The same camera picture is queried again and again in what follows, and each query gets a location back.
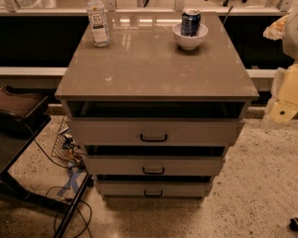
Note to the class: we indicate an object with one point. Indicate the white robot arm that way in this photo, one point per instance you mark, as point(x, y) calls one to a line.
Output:
point(290, 48)

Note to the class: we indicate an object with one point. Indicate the grey drawer cabinet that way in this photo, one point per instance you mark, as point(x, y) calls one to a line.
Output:
point(144, 74)

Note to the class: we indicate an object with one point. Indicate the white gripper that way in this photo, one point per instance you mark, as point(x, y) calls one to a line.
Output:
point(296, 34)

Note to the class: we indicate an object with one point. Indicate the white ceramic bowl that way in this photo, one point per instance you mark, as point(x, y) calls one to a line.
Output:
point(189, 43)

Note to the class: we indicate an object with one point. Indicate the black side cart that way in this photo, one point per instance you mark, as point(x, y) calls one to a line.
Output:
point(22, 118)

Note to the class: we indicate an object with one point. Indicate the top drawer with black handle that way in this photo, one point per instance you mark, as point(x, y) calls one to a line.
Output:
point(155, 132)

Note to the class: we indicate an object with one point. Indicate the blue pepsi can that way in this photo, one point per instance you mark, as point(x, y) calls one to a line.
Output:
point(191, 19)

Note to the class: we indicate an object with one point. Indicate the wire mesh basket with clutter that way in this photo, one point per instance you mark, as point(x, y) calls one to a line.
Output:
point(65, 150)

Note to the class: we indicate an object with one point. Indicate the drawer with black handle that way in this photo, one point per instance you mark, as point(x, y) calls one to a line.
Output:
point(153, 189)
point(155, 132)
point(145, 166)

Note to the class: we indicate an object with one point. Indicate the bottom drawer with black handle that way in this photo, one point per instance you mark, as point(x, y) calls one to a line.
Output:
point(153, 189)

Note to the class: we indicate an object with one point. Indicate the clear plastic water bottle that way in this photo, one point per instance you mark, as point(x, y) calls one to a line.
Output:
point(97, 20)

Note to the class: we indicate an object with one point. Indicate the middle drawer with black handle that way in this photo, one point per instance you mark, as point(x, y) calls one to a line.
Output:
point(145, 166)

